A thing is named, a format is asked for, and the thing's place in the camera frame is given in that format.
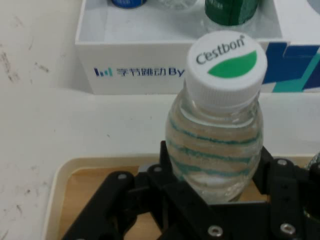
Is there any clear water bottle Cestbon cap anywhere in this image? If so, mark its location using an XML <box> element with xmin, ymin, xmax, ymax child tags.
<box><xmin>164</xmin><ymin>31</ymin><xmax>269</xmax><ymax>204</ymax></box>

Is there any water bottle green label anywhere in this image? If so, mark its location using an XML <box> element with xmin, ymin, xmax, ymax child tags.
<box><xmin>156</xmin><ymin>0</ymin><xmax>199</xmax><ymax>13</ymax></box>
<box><xmin>204</xmin><ymin>0</ymin><xmax>263</xmax><ymax>34</ymax></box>

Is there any white ByteDance organizer box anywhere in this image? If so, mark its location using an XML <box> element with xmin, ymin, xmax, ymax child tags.
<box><xmin>74</xmin><ymin>0</ymin><xmax>320</xmax><ymax>96</ymax></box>

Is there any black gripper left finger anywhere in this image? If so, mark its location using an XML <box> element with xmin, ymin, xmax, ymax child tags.
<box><xmin>61</xmin><ymin>140</ymin><xmax>221</xmax><ymax>240</ymax></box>

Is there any plastic water bottle blue label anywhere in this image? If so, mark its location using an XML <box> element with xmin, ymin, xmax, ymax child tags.
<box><xmin>110</xmin><ymin>0</ymin><xmax>149</xmax><ymax>9</ymax></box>

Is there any wooden tray with cream rim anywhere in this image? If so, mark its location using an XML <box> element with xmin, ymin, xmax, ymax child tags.
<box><xmin>48</xmin><ymin>151</ymin><xmax>320</xmax><ymax>240</ymax></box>

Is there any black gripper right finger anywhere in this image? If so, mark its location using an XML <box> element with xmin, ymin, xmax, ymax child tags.
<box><xmin>251</xmin><ymin>145</ymin><xmax>320</xmax><ymax>240</ymax></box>

